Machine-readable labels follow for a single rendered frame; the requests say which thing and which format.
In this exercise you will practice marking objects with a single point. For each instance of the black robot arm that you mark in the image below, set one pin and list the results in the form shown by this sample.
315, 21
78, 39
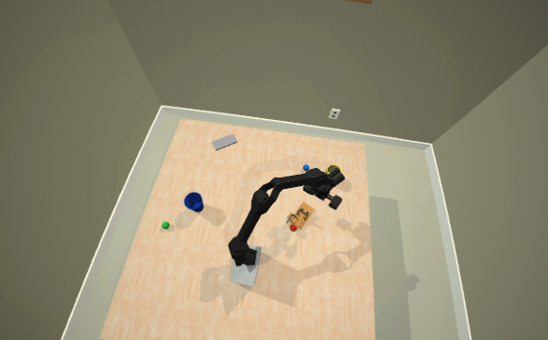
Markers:
261, 203

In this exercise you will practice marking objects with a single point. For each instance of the yellow mug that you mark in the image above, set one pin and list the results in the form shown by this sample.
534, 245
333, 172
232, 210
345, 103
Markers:
331, 168

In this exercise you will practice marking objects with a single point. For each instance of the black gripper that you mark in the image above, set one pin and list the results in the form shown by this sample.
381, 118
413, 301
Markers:
335, 200

